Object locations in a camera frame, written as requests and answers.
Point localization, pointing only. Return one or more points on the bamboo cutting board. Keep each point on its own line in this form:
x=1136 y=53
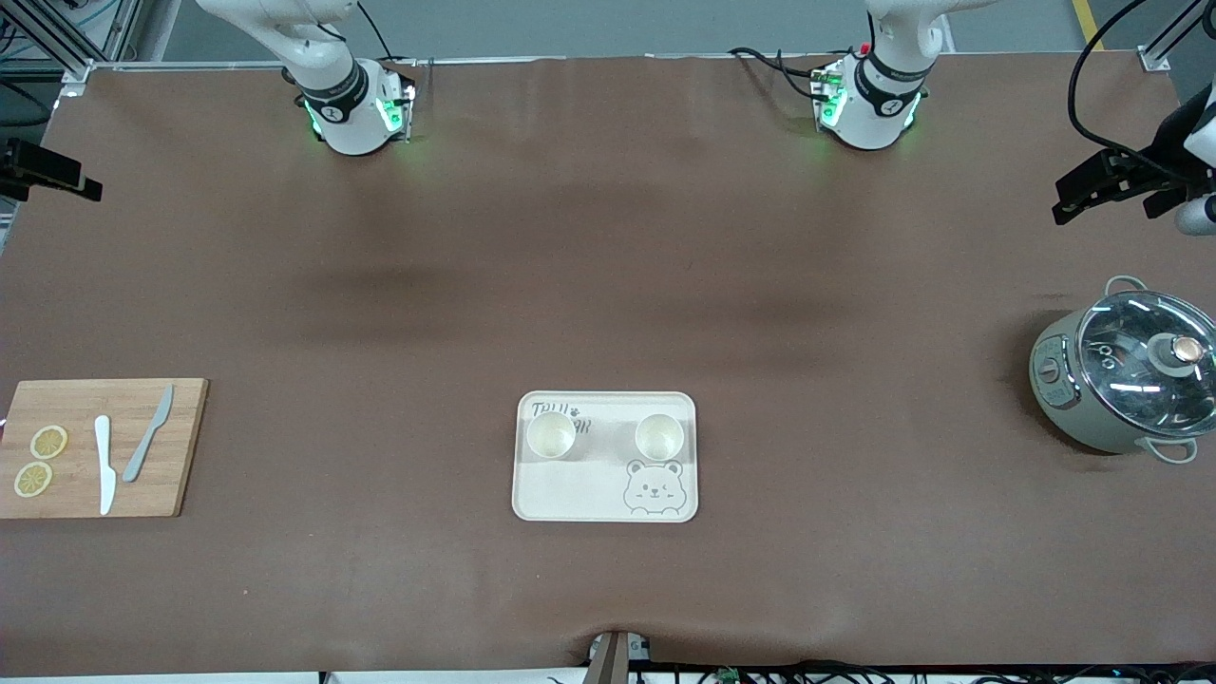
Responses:
x=171 y=456

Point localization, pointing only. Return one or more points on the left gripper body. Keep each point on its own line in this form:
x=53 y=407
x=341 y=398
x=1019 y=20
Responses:
x=1165 y=149

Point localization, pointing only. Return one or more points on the beige bear print tray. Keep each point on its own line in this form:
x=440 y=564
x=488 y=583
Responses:
x=589 y=480

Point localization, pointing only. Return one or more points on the white IKEA cup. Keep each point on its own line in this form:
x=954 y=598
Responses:
x=552 y=437
x=659 y=437

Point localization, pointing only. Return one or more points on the green electric cooking pot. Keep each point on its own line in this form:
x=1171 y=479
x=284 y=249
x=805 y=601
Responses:
x=1056 y=404

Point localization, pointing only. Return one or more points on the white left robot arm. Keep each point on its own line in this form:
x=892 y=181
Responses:
x=879 y=114

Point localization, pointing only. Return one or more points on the aluminium frame with rail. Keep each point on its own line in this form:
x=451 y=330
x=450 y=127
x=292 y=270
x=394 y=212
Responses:
x=71 y=66

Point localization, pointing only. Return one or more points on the white plastic knife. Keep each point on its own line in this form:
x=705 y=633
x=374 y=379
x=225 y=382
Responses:
x=104 y=470

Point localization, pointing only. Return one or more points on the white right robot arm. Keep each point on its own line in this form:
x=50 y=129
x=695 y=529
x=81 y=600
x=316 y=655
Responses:
x=332 y=104

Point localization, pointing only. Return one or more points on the brown table edge clamp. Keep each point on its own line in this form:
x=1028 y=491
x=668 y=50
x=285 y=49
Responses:
x=610 y=660

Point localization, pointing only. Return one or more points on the glass pot lid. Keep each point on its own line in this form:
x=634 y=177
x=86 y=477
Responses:
x=1130 y=337

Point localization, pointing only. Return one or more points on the aluminium frame post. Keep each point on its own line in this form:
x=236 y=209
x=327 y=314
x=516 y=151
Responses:
x=1154 y=57

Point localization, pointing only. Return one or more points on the brown table cover mat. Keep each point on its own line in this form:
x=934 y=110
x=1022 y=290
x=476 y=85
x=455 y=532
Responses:
x=608 y=237

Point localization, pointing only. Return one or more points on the grey plastic knife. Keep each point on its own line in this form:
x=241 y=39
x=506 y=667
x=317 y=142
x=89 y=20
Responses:
x=144 y=446

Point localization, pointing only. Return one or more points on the yellow lemon slice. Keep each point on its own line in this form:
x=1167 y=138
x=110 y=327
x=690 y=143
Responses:
x=48 y=442
x=33 y=479

